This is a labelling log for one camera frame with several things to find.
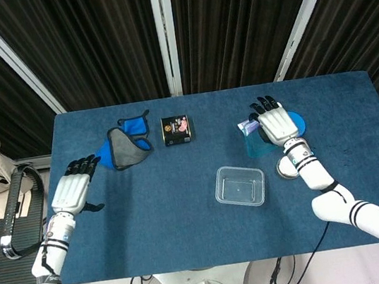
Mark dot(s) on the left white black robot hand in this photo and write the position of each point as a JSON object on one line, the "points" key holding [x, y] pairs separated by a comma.
{"points": [[70, 193]]}

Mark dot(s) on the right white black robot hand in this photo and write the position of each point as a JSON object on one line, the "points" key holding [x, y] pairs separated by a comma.
{"points": [[278, 125]]}

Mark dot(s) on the translucent blue container lid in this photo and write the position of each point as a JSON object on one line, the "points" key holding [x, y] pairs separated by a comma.
{"points": [[255, 148]]}

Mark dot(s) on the clear plastic container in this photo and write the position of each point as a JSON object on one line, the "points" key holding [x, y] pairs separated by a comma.
{"points": [[239, 186]]}

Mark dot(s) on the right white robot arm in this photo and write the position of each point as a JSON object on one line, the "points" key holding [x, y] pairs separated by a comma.
{"points": [[323, 179]]}

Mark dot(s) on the small white round jar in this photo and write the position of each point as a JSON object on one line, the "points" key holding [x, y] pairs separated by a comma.
{"points": [[284, 170]]}

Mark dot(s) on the blue round disc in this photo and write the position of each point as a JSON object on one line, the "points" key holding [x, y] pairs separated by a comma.
{"points": [[300, 121]]}

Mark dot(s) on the purple white toothpaste tube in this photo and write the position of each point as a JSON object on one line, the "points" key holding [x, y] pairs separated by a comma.
{"points": [[246, 127]]}

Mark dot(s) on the blue grey cloth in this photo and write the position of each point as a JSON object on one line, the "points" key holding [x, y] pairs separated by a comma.
{"points": [[126, 151]]}

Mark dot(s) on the black snack packet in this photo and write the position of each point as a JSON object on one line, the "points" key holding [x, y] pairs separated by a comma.
{"points": [[177, 129]]}

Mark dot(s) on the blue table cloth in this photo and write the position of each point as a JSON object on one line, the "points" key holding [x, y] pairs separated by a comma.
{"points": [[170, 230]]}

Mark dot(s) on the black pleated curtain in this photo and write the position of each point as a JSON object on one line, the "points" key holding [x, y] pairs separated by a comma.
{"points": [[96, 45]]}

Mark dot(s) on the white frame post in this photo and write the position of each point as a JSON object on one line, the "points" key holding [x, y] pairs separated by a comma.
{"points": [[9, 58], [306, 14], [165, 35]]}

